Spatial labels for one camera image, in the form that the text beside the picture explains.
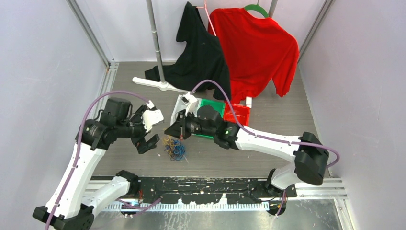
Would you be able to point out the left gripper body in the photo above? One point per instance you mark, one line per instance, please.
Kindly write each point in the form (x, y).
(138, 132)

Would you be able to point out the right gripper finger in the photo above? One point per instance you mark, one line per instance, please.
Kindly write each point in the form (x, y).
(175, 135)
(175, 127)

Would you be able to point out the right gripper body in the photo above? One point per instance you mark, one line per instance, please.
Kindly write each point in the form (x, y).
(187, 122)

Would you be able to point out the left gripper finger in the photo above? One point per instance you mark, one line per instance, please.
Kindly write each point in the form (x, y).
(144, 145)
(137, 116)

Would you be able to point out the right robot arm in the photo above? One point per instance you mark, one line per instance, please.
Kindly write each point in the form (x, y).
(306, 156)

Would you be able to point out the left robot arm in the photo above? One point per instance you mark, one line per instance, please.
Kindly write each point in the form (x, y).
(69, 208)

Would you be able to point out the white plastic bin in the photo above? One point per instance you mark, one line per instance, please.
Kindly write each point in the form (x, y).
(179, 105)

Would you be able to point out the green plastic bin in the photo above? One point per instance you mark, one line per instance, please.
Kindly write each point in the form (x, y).
(212, 106)

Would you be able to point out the white clothes rack stand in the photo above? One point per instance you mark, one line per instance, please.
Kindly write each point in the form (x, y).
(162, 84)

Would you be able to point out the red plastic bin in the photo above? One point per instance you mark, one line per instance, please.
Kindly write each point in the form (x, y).
(242, 114)

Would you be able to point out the black t-shirt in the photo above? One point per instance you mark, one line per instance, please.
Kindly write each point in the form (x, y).
(202, 58)

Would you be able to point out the red sweatshirt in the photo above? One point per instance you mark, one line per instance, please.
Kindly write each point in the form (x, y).
(257, 51)

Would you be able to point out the pink hanger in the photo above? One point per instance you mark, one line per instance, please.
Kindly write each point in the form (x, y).
(208, 16)

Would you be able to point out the green hanger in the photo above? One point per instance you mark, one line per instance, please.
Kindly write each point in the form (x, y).
(257, 8)

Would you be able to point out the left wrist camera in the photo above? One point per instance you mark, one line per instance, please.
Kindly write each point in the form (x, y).
(152, 118)

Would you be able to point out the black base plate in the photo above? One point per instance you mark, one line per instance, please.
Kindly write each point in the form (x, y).
(200, 190)

